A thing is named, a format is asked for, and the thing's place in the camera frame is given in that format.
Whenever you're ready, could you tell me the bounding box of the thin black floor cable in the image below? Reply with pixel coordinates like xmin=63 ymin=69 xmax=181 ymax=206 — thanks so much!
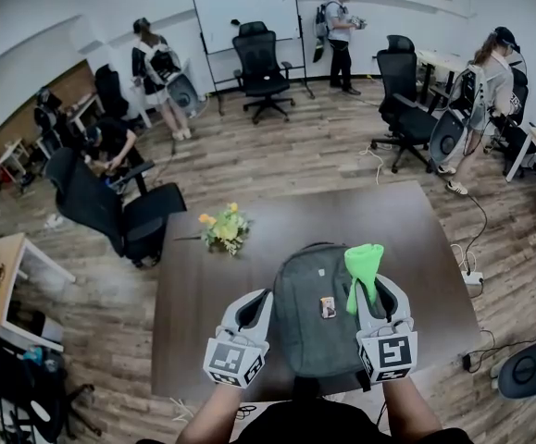
xmin=461 ymin=194 xmax=489 ymax=272

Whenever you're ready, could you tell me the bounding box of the round white table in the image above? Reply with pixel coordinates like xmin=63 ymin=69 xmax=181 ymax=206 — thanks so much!
xmin=415 ymin=48 xmax=470 ymax=110

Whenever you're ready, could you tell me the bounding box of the white floor cable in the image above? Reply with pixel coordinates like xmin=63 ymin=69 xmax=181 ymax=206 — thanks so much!
xmin=169 ymin=398 xmax=195 ymax=424
xmin=358 ymin=143 xmax=385 ymax=185

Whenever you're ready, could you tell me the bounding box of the person's right forearm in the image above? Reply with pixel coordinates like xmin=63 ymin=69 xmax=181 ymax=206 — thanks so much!
xmin=380 ymin=376 xmax=444 ymax=438

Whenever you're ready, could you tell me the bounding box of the black cable with adapter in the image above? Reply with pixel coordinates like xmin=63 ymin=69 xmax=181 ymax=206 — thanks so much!
xmin=460 ymin=329 xmax=536 ymax=373

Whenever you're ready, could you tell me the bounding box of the grey backpack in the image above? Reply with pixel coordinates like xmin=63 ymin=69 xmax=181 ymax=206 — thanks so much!
xmin=272 ymin=242 xmax=389 ymax=392

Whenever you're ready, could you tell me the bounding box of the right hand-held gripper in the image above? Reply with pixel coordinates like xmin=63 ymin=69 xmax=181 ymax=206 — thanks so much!
xmin=353 ymin=273 xmax=419 ymax=385

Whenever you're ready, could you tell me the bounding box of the white wearable recording rig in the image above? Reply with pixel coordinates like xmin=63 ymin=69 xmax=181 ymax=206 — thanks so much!
xmin=428 ymin=65 xmax=489 ymax=166
xmin=497 ymin=338 xmax=536 ymax=401
xmin=312 ymin=5 xmax=331 ymax=64
xmin=144 ymin=46 xmax=202 ymax=110

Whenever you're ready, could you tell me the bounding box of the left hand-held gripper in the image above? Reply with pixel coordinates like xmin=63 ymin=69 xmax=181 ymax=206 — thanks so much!
xmin=202 ymin=288 xmax=275 ymax=390

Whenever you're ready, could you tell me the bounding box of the person's black shirt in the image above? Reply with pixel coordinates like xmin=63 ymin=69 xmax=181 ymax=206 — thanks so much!
xmin=135 ymin=398 xmax=475 ymax=444

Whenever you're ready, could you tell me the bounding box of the person's left forearm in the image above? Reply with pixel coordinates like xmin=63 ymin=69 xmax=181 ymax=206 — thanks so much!
xmin=174 ymin=379 xmax=245 ymax=444

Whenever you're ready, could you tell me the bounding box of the green cloth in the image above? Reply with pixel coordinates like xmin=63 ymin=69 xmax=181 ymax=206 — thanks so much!
xmin=343 ymin=242 xmax=385 ymax=316

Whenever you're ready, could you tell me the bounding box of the yellow flower bouquet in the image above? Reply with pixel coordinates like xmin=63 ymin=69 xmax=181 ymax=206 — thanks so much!
xmin=173 ymin=202 xmax=254 ymax=257

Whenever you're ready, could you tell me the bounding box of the whiteboard on wheeled stand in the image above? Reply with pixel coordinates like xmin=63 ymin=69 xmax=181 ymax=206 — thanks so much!
xmin=191 ymin=0 xmax=316 ymax=116

